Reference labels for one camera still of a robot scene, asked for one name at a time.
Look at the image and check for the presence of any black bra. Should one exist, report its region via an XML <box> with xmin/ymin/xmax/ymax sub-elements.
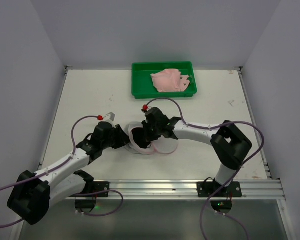
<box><xmin>131</xmin><ymin>127</ymin><xmax>151</xmax><ymax>149</ymax></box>

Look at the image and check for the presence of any pink bra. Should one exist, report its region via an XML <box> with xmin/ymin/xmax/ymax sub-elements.
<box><xmin>150</xmin><ymin>68</ymin><xmax>191</xmax><ymax>93</ymax></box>

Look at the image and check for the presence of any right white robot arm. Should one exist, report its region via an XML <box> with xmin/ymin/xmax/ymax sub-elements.
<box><xmin>141</xmin><ymin>105</ymin><xmax>253</xmax><ymax>188</ymax></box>

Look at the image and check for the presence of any green plastic tray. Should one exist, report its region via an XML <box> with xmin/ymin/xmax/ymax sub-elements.
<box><xmin>131</xmin><ymin>61</ymin><xmax>197</xmax><ymax>99</ymax></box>

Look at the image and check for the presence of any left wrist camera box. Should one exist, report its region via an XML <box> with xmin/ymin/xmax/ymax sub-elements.
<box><xmin>103</xmin><ymin>112</ymin><xmax>116</xmax><ymax>124</ymax></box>

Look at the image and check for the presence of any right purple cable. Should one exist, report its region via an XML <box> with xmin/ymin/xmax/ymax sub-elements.
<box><xmin>146</xmin><ymin>97</ymin><xmax>266</xmax><ymax>240</ymax></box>

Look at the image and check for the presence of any purple cable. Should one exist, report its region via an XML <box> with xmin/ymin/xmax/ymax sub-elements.
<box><xmin>146</xmin><ymin>97</ymin><xmax>266</xmax><ymax>240</ymax></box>
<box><xmin>0</xmin><ymin>114</ymin><xmax>124</xmax><ymax>228</ymax></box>

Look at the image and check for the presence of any aluminium mounting rail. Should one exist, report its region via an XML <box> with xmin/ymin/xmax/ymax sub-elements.
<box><xmin>22</xmin><ymin>178</ymin><xmax>287</xmax><ymax>201</ymax></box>

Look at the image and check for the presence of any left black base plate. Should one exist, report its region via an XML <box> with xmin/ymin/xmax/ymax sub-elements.
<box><xmin>62</xmin><ymin>181</ymin><xmax>110</xmax><ymax>198</ymax></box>

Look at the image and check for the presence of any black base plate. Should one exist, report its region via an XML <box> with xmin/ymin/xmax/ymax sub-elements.
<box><xmin>196</xmin><ymin>177</ymin><xmax>243</xmax><ymax>198</ymax></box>
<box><xmin>62</xmin><ymin>181</ymin><xmax>110</xmax><ymax>198</ymax></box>

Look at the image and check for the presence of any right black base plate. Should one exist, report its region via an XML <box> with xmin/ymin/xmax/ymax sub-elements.
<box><xmin>196</xmin><ymin>177</ymin><xmax>243</xmax><ymax>198</ymax></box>

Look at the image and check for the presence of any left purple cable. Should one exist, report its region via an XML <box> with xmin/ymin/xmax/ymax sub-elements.
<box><xmin>0</xmin><ymin>114</ymin><xmax>124</xmax><ymax>228</ymax></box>

